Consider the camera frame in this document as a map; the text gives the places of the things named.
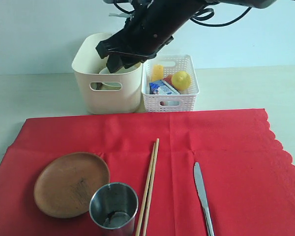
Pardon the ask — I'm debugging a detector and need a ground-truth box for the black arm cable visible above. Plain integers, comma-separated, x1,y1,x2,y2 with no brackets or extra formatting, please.
191,6,253,27

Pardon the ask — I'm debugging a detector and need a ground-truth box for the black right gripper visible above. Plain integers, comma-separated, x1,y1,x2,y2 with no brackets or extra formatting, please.
96,0,187,73

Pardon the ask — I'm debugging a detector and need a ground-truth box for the white perforated plastic basket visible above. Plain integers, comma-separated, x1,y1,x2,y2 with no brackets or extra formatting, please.
141,54,200,112

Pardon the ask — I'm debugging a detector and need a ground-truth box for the yellow lemon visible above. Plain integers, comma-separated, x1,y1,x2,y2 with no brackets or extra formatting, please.
171,71,191,90

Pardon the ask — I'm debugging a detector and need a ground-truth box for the dark wooden spoon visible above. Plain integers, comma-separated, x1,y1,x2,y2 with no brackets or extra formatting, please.
90,82,103,90

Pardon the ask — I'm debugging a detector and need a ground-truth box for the left wooden chopstick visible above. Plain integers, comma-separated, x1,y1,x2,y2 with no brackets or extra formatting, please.
135,143,156,236

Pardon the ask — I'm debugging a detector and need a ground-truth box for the white ceramic bowl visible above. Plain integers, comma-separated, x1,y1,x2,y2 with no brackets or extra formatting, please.
98,64,140,90

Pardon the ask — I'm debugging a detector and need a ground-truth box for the red sausage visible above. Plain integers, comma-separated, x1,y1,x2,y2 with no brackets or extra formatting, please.
163,74,172,85

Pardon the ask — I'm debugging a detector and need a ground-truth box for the steel table knife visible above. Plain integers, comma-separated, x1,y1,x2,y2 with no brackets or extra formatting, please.
193,162,215,236

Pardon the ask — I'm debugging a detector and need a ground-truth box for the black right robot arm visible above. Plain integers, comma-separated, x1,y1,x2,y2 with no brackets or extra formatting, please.
96,0,220,73

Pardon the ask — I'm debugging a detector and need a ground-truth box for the cream plastic bin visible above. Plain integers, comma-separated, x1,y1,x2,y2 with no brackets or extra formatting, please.
71,32,143,115

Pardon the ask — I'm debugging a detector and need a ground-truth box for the brown wooden plate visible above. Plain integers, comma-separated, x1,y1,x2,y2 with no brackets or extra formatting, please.
33,152,110,218

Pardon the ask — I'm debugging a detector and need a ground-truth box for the right wooden chopstick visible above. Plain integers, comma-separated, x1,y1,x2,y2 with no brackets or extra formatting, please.
142,138,160,236

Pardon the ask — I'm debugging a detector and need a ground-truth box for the steel cup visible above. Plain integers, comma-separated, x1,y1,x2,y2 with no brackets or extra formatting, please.
88,182,139,236

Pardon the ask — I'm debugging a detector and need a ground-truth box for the wooden chopstick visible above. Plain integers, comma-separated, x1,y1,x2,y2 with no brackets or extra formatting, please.
142,138,160,236
135,143,156,236

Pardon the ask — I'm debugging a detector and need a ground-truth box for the blue white milk carton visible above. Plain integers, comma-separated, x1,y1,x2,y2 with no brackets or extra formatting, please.
149,80,180,95

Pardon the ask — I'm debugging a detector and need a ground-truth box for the yellow cheese wedge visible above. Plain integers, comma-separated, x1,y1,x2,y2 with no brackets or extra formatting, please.
151,64,164,82

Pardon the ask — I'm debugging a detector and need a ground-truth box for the red table cloth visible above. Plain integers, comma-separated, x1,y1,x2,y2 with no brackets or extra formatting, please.
0,109,295,236

